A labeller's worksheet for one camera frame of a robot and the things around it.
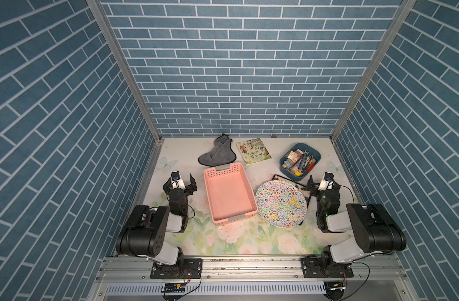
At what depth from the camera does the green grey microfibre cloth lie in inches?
42.1

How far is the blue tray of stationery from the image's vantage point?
102cm

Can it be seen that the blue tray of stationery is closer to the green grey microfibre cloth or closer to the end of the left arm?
the green grey microfibre cloth
